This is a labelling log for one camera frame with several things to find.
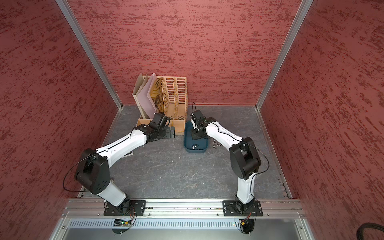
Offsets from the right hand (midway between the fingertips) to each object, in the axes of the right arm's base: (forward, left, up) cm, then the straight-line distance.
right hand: (196, 137), depth 92 cm
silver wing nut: (+2, -12, -9) cm, 15 cm away
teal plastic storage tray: (0, -4, -7) cm, 8 cm away
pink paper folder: (+19, +33, +19) cm, 42 cm away
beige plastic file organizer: (+39, +21, 0) cm, 45 cm away
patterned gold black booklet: (+27, +27, +11) cm, 39 cm away
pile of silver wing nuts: (-2, +2, -8) cm, 9 cm away
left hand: (0, +18, +4) cm, 19 cm away
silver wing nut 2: (-2, -12, -8) cm, 15 cm away
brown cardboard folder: (+24, +35, +22) cm, 48 cm away
